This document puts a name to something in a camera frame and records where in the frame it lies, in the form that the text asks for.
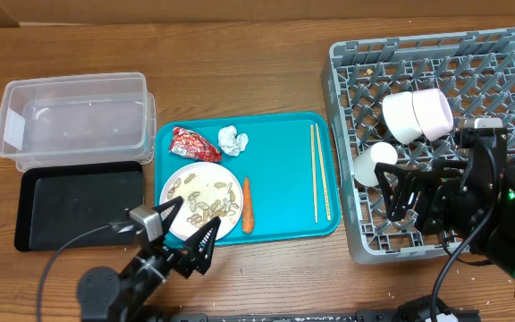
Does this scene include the pink bowl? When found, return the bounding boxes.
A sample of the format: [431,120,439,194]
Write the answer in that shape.
[412,89,453,141]

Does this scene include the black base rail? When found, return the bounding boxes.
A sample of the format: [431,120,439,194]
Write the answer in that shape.
[157,309,405,322]

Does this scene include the red snack wrapper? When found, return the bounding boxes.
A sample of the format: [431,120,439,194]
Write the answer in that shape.
[169,127,222,162]

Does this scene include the grey dishwasher rack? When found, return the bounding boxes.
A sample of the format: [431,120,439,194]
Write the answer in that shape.
[321,28,515,264]

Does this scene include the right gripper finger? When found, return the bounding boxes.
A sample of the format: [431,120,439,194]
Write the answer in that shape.
[431,159,463,178]
[375,163,422,222]

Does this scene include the white plate with peanuts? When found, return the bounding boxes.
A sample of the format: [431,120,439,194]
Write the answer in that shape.
[158,162,244,241]

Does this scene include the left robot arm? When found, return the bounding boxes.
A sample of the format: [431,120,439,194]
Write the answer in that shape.
[77,197,221,321]

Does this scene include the clear plastic bin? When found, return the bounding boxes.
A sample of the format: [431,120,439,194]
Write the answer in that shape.
[0,72,157,172]

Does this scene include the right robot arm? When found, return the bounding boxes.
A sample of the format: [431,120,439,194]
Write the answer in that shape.
[375,128,515,321]

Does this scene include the right wooden chopstick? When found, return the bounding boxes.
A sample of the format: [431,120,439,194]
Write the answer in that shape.
[315,123,332,221]

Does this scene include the black tray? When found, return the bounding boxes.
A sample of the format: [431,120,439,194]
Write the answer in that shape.
[14,161,145,252]

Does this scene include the orange carrot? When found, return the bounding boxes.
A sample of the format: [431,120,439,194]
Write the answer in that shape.
[241,177,254,234]

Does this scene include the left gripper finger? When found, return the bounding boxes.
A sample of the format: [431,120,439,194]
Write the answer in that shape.
[183,217,221,258]
[153,196,183,235]

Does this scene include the white cup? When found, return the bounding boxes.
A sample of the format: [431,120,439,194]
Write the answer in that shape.
[353,142,398,187]

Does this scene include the crumpled white tissue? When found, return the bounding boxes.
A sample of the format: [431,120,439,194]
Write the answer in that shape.
[218,125,249,157]

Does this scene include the teal serving tray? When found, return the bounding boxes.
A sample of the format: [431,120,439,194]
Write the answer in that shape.
[154,112,342,246]

